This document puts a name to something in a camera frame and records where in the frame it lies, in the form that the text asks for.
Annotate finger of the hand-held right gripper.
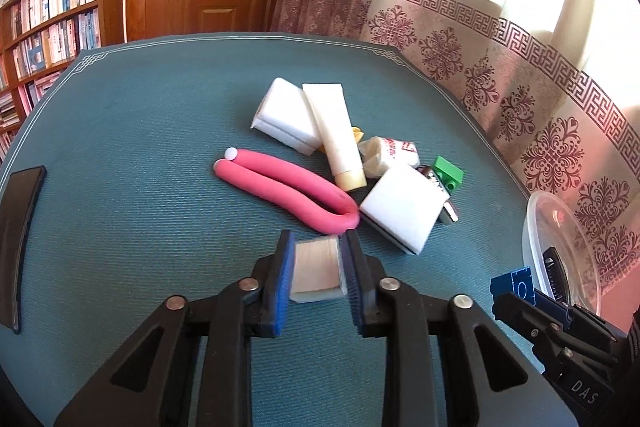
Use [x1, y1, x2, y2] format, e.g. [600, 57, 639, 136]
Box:
[490, 266, 618, 368]
[542, 247, 608, 338]

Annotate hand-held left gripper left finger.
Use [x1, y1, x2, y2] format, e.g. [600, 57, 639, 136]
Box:
[54, 229, 296, 427]

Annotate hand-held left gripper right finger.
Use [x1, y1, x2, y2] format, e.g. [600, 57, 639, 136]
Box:
[341, 229, 576, 427]

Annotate small wooden block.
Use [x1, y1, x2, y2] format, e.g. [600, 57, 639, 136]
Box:
[291, 236, 348, 305]

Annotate clear plastic container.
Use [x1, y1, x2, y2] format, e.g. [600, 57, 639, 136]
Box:
[521, 192, 603, 315]

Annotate white sponge with dark base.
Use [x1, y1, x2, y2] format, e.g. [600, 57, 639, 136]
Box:
[359, 164, 451, 256]

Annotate pink foam hair curler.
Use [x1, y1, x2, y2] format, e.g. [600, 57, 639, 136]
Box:
[213, 148, 360, 235]

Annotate green toy brick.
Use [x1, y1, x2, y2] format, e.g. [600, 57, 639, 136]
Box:
[431, 155, 463, 195]

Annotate white sponge block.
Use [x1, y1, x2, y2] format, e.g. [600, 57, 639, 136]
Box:
[252, 78, 317, 138]
[250, 117, 323, 155]

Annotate white cream tube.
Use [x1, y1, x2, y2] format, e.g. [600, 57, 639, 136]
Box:
[301, 83, 367, 192]

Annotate teal cloth-covered desktop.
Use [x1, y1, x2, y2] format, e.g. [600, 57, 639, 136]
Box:
[0, 31, 640, 427]

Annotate patterned pink curtain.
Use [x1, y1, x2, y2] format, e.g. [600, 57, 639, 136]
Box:
[270, 0, 640, 333]

